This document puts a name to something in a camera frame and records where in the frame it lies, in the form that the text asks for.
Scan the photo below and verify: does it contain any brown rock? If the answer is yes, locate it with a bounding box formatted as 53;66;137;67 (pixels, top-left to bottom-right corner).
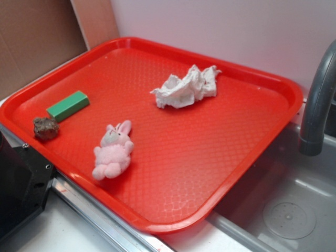
33;117;59;140

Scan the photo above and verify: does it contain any red plastic tray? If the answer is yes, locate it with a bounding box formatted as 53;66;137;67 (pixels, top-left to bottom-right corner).
1;38;303;234

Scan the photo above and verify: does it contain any crumpled white paper towel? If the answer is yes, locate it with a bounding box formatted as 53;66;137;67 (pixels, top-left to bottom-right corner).
150;65;222;109

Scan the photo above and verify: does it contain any pink plush bunny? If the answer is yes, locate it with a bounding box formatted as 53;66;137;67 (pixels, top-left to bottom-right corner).
92;120;134;181

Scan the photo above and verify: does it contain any green rectangular block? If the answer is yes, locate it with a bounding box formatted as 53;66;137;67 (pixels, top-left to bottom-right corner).
46;91;90;122

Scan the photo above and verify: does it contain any grey plastic sink basin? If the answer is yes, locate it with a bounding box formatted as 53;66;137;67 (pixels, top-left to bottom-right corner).
208;110;335;251

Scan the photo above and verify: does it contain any grey faucet spout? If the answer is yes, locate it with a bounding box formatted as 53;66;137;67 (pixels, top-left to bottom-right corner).
298;41;335;156

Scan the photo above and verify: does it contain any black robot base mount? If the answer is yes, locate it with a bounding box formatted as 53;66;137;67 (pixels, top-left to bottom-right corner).
1;134;55;241

